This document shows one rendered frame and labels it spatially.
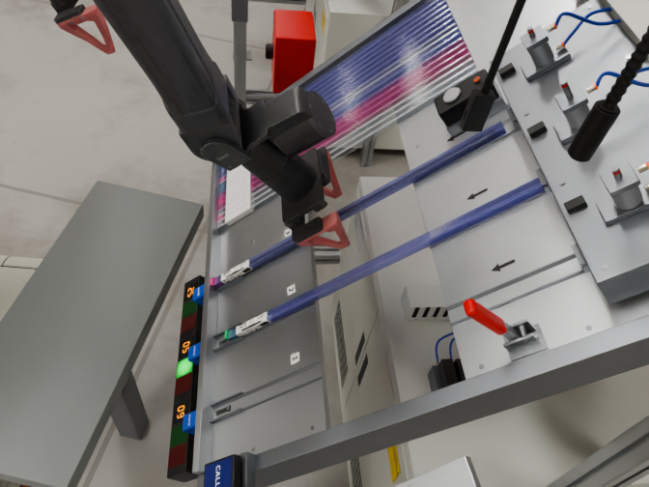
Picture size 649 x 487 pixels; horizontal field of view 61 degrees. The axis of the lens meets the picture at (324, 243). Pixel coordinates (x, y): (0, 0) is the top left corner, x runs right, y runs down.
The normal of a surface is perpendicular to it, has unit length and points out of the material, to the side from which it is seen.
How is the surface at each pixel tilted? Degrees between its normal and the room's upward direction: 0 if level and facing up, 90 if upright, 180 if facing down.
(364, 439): 90
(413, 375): 0
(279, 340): 43
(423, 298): 0
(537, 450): 0
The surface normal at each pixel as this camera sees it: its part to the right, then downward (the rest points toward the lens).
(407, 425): 0.08, 0.77
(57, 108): 0.11, -0.63
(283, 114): -0.51, -0.29
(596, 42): -0.59, -0.47
